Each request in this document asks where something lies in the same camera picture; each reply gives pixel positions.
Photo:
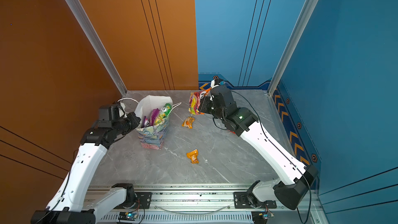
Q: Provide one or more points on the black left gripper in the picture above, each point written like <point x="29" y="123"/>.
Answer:
<point x="132" y="116"/>

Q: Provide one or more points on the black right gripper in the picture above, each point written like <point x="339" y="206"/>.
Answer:
<point x="204" y="108"/>

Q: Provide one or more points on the colourful skittles candy bag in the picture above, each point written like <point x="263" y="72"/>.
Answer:
<point x="195" y="101"/>

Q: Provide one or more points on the small orange snack packet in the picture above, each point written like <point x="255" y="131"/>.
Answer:
<point x="188" y="122"/>

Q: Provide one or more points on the white paper bag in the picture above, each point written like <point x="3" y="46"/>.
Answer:
<point x="151" y="137"/>

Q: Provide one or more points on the purple grape candy bag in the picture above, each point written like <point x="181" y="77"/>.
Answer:
<point x="154" y="114"/>

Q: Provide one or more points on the green pea snack bag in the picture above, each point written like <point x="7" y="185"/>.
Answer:
<point x="164" y="112"/>

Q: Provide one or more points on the orange snack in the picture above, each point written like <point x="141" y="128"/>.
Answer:
<point x="193" y="156"/>

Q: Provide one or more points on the purple white snack bag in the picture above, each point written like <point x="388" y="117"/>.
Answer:
<point x="146" y="122"/>

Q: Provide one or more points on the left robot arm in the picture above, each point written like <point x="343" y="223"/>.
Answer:
<point x="67" y="206"/>

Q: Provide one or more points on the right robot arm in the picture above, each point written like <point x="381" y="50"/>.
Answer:
<point x="295" y="178"/>

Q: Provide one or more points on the left circuit board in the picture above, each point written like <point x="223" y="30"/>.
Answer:
<point x="128" y="216"/>

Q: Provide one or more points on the circuit board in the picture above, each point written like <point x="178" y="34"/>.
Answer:
<point x="128" y="216"/>
<point x="261" y="217"/>

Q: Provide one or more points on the right circuit board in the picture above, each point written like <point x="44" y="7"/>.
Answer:
<point x="261" y="217"/>

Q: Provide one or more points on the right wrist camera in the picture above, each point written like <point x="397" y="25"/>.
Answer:
<point x="216" y="82"/>

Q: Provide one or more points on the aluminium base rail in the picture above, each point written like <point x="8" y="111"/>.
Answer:
<point x="216" y="204"/>

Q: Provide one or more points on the aluminium corner post left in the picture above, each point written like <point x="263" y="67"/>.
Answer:
<point x="86" y="25"/>

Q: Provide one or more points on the aluminium corner post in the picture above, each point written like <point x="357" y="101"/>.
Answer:
<point x="86" y="25"/>
<point x="300" y="25"/>

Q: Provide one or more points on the aluminium corner post right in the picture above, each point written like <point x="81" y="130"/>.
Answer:
<point x="300" y="25"/>

